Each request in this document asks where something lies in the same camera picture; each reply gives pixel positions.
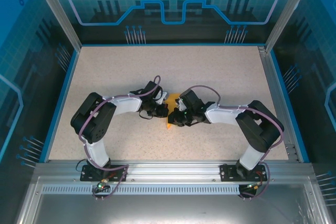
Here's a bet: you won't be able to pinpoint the orange cloth piece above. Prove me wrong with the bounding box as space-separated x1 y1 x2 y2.
165 92 182 131

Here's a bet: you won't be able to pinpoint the blue table edge strip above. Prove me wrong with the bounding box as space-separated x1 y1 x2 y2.
269 50 310 163
80 42 266 48
38 49 81 163

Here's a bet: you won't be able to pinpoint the metal tray panel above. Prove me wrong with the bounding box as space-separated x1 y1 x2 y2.
15 176 333 224

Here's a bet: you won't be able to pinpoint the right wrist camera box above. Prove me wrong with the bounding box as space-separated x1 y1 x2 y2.
174 97 186 111

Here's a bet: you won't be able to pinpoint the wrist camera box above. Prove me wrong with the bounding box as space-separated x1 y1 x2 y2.
174 97 186 111
156 91 169 104

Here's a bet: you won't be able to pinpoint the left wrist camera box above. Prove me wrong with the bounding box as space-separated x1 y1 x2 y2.
156 91 169 104

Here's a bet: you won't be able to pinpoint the aluminium mounting rail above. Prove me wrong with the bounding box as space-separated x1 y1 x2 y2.
34 159 314 183

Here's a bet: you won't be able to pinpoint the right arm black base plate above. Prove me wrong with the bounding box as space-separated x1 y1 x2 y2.
219 163 268 182

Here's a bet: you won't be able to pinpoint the slotted aluminium cable duct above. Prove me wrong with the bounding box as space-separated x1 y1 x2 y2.
41 184 242 196

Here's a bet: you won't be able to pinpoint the aluminium side rail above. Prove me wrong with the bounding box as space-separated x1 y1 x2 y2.
258 46 300 162

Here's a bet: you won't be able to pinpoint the left arm power connector wires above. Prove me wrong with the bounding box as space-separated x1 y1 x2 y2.
97 173 117 191

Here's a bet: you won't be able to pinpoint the arm power connector wires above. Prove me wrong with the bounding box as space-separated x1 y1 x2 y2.
97 173 117 191
246 173 264 191

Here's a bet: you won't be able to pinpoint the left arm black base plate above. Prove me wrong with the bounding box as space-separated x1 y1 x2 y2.
79 165 129 182

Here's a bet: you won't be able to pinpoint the right arm power connector wires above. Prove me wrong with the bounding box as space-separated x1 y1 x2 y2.
246 173 264 191

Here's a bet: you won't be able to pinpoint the aluminium frame post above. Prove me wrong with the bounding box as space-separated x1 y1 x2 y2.
265 0 317 53
29 0 82 51

